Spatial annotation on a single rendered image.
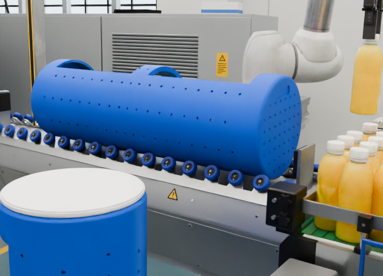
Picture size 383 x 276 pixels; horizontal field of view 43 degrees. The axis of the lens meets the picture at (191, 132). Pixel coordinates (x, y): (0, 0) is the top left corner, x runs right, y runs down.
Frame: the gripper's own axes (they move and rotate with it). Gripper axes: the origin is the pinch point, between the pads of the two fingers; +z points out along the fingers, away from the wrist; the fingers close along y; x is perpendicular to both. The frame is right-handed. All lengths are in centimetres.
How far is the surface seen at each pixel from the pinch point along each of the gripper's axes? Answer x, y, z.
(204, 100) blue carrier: -35.7, 21.5, 20.1
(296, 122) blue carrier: -18.6, -0.1, 27.1
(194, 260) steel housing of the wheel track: -40, 18, 69
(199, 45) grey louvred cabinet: -134, -124, 12
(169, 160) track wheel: -49, 20, 39
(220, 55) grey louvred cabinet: -120, -125, 17
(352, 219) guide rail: 8, 30, 40
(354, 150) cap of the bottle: 5.8, 27.3, 26.2
